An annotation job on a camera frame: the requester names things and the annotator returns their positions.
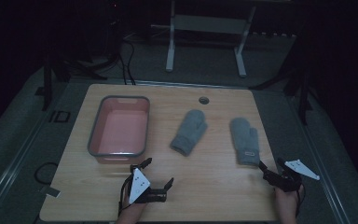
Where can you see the plain grey mitten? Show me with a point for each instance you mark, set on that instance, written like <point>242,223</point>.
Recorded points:
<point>190,132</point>

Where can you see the grey desk grommet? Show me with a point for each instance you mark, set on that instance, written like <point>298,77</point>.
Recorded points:
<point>203,100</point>

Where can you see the person's right hand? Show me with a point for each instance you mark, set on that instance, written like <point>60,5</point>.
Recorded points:
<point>286,205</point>

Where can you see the grey mitten with label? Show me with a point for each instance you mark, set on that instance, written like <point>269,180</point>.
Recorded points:
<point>245,140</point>

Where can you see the black metal stand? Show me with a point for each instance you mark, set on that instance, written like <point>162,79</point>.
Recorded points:
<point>295,84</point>
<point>51,77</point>

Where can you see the pink plastic basin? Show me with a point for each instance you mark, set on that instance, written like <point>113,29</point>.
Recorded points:
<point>119,128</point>

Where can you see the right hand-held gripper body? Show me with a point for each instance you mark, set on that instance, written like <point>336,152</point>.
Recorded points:
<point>292,175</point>

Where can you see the grey flat tag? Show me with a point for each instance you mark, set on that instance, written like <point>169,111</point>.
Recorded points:
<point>50,191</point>

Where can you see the white metal table frame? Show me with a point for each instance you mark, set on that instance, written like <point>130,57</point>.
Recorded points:
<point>208,28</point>

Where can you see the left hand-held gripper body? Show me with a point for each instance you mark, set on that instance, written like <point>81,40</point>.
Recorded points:
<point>139,184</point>

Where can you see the person's left hand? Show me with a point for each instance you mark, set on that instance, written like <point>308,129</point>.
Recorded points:
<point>130,211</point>

